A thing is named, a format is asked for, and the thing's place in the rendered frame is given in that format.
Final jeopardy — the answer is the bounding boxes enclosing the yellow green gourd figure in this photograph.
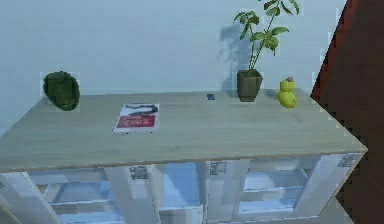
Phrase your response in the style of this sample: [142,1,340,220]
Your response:
[277,76,298,109]

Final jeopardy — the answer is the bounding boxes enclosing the dark green round vase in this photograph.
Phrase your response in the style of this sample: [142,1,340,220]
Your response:
[42,70,81,112]

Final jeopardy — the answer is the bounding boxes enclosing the pale wooden table white legs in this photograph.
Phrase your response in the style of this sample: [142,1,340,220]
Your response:
[0,88,369,224]

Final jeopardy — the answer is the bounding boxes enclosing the red and white magazine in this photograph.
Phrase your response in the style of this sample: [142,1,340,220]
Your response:
[112,102,161,134]

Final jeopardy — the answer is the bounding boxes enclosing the green plant in brown pot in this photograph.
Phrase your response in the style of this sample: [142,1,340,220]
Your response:
[232,0,300,103]

